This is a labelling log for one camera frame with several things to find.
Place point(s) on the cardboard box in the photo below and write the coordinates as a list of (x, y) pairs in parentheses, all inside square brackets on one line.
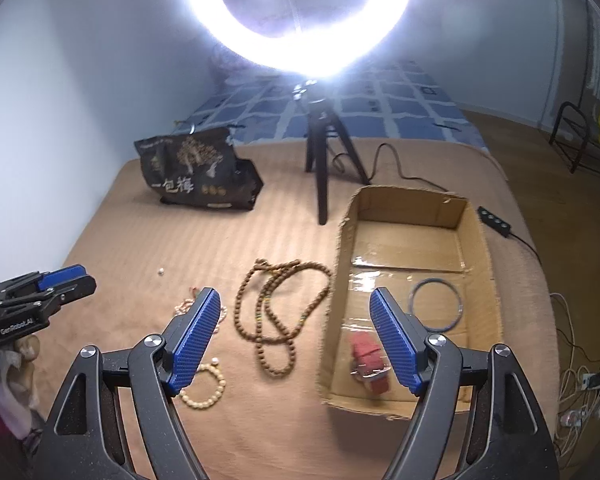
[(430, 255)]

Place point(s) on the black tripod stand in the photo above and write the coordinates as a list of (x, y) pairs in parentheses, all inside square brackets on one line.
[(321, 170)]

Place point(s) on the white power strip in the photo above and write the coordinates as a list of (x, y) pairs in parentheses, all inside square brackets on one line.
[(595, 381)]

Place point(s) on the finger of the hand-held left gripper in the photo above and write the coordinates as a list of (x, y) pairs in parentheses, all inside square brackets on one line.
[(62, 275), (77, 292)]

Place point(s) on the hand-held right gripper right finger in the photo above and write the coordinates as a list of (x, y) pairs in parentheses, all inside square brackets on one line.
[(395, 340)]

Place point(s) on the person's left hand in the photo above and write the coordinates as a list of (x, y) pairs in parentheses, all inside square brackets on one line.
[(27, 355)]

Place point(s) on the blue checkered blanket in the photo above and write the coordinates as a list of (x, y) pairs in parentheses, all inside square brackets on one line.
[(380, 105)]

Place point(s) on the black inline light controller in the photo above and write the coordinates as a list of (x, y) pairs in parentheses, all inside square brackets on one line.
[(492, 219)]

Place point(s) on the black printed snack bag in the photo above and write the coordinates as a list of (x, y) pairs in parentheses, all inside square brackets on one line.
[(190, 175)]

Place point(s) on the blue bangle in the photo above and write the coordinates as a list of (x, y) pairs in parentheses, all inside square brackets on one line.
[(437, 280)]

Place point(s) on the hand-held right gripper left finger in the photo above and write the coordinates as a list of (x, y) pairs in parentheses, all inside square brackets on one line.
[(195, 340)]

